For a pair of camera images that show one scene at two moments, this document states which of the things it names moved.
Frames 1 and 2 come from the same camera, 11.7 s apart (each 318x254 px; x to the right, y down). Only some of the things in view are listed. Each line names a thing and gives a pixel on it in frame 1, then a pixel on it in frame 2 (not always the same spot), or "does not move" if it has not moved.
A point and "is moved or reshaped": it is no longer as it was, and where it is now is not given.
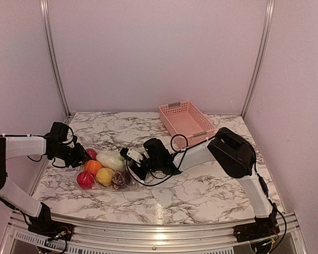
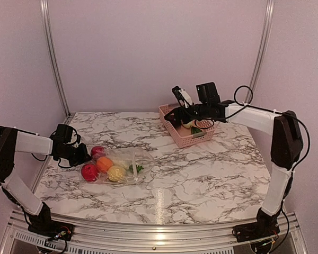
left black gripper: (79, 156) does not move
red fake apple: (85, 179) → (89, 172)
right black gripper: (135, 170) → (176, 112)
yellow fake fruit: (105, 176) → (116, 173)
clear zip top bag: (106, 170) is moved or reshaped
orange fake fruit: (93, 166) → (104, 163)
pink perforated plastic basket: (185, 124) does not move
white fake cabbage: (111, 161) → (191, 123)
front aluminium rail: (94, 237) does not move
